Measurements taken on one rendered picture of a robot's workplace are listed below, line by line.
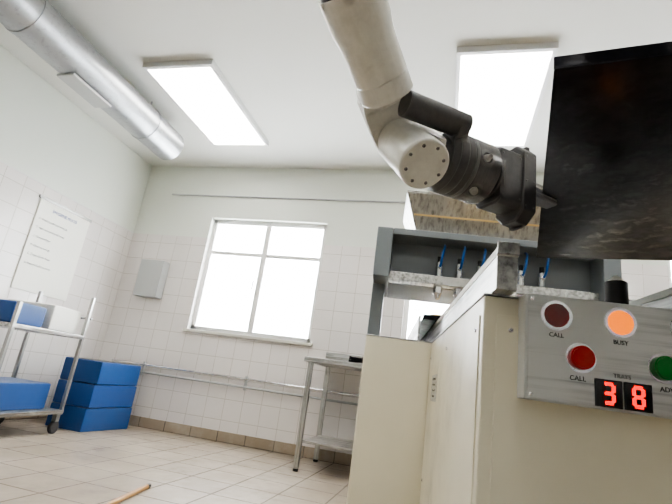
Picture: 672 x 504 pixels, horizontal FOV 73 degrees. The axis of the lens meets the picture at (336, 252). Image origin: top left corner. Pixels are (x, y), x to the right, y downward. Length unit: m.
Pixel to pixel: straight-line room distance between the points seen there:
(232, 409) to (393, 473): 3.66
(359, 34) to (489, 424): 0.51
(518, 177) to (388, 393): 0.82
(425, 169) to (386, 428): 0.91
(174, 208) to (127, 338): 1.58
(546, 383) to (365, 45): 0.47
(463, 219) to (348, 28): 1.06
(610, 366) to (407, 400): 0.76
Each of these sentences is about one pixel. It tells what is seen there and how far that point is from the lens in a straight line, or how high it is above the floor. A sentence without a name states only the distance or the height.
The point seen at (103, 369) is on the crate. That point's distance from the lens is 4.71.
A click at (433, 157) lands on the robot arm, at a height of 0.96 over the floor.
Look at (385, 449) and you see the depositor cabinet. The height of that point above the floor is 0.53.
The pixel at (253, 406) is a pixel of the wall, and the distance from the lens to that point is 4.82.
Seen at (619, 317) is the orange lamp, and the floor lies 0.82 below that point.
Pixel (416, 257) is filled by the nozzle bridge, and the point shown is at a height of 1.11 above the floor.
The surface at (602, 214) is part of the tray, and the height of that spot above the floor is 1.00.
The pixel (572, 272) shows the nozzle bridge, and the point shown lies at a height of 1.12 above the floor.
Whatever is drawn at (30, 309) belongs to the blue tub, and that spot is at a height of 0.91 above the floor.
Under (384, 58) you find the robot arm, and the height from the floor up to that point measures 1.04.
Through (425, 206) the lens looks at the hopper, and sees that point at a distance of 1.51.
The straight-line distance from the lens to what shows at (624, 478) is 0.73.
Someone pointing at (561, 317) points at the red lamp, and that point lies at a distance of 0.68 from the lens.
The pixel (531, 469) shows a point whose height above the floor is 0.61.
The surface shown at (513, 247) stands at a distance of 0.68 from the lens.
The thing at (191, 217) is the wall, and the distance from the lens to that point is 5.63.
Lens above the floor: 0.68
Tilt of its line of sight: 16 degrees up
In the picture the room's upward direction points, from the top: 8 degrees clockwise
